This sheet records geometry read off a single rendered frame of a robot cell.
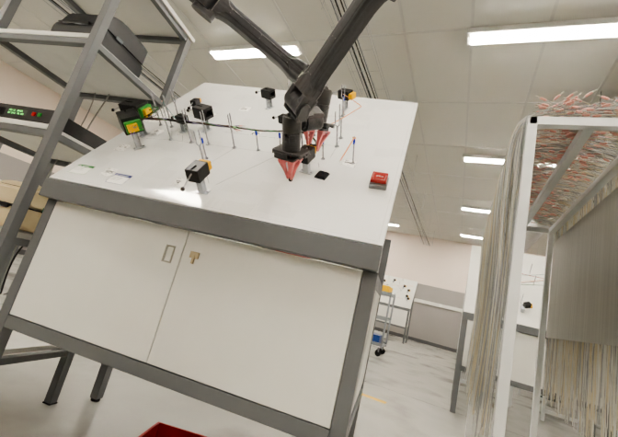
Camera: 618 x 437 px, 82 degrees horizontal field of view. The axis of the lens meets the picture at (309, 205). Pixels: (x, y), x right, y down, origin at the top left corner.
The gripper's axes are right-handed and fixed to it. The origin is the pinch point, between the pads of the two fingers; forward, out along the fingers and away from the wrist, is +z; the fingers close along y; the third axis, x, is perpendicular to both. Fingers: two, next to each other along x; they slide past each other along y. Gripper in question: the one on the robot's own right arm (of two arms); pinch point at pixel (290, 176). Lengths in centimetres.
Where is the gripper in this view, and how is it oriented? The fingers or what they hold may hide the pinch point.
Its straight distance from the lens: 114.1
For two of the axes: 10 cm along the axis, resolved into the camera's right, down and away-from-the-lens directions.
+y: -8.8, -2.8, 3.9
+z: -0.6, 8.7, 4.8
